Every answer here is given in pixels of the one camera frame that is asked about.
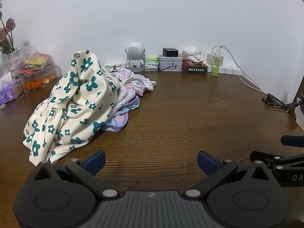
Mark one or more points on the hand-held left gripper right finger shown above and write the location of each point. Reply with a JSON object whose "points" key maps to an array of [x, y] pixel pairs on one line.
{"points": [[207, 162]]}

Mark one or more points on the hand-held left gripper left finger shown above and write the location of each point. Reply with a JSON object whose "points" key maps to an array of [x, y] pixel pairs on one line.
{"points": [[96, 162]]}

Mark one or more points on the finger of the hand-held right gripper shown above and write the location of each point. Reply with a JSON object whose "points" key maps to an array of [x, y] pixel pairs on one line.
{"points": [[263, 157], [293, 140]]}

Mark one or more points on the cream green-flower dress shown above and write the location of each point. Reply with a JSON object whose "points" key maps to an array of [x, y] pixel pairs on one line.
{"points": [[83, 99]]}

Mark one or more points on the pink floral clothes pile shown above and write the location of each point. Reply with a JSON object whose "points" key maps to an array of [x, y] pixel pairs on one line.
{"points": [[122, 102]]}

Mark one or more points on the purple blue garment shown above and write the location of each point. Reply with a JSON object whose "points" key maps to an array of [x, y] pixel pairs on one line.
{"points": [[118, 122]]}

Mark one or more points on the pink floral top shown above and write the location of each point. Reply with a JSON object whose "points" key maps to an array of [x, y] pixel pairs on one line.
{"points": [[140, 83]]}

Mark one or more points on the white power strip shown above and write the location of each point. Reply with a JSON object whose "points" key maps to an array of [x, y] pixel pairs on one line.
{"points": [[229, 70]]}

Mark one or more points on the red black box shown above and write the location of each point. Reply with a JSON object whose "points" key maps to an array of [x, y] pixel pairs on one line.
{"points": [[194, 68]]}

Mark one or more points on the green spray bottle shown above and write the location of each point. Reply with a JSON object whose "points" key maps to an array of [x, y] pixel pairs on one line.
{"points": [[215, 66]]}

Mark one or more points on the clear box of oranges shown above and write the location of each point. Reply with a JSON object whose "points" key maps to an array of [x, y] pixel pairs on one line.
{"points": [[38, 83]]}

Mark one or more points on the white charger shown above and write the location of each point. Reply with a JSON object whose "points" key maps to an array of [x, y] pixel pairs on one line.
{"points": [[209, 59]]}

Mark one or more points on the grey tin box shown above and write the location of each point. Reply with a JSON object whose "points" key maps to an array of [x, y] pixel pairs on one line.
{"points": [[169, 64]]}

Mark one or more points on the crumpled white tissue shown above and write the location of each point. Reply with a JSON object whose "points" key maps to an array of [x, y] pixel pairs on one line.
{"points": [[192, 54]]}

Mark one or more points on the purple tissue packet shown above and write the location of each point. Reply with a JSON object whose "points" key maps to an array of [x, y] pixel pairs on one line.
{"points": [[8, 93]]}

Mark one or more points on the green white small box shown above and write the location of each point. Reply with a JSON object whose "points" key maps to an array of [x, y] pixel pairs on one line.
{"points": [[152, 61]]}

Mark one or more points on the small black box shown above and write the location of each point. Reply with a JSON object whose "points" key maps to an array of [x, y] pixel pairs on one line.
{"points": [[170, 52]]}

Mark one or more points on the white round robot speaker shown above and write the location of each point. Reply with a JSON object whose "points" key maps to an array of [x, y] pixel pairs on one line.
{"points": [[134, 52]]}

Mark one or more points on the plastic bag of snacks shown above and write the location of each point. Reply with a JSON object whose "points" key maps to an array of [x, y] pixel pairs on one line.
{"points": [[35, 60]]}

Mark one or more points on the white plastic bag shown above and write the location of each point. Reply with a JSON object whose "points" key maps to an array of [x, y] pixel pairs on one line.
{"points": [[6, 78]]}

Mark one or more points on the clear glass vase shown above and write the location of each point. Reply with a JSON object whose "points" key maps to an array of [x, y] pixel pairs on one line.
{"points": [[11, 61]]}

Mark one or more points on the dried pink flowers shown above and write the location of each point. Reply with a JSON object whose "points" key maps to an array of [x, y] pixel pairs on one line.
{"points": [[8, 28]]}

